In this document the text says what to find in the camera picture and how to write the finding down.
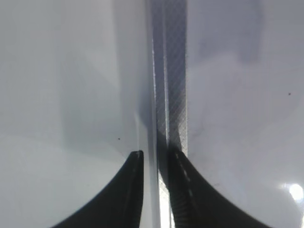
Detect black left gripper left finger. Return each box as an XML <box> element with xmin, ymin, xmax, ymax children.
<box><xmin>55</xmin><ymin>151</ymin><xmax>144</xmax><ymax>228</ymax></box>

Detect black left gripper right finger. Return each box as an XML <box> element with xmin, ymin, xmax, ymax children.
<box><xmin>168</xmin><ymin>145</ymin><xmax>266</xmax><ymax>228</ymax></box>

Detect white whiteboard with grey frame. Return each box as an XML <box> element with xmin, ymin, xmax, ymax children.
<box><xmin>146</xmin><ymin>0</ymin><xmax>304</xmax><ymax>228</ymax></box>

